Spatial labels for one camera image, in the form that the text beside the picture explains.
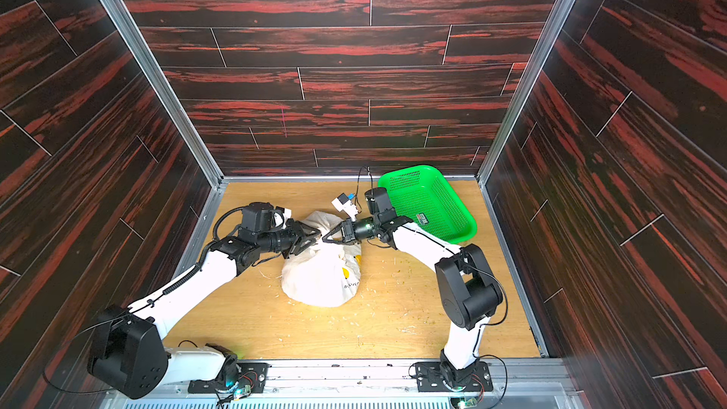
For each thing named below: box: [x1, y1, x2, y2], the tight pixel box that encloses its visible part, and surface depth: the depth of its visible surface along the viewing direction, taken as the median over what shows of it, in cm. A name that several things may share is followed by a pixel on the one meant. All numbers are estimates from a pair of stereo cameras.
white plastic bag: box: [280, 211, 363, 308], surface depth 82 cm
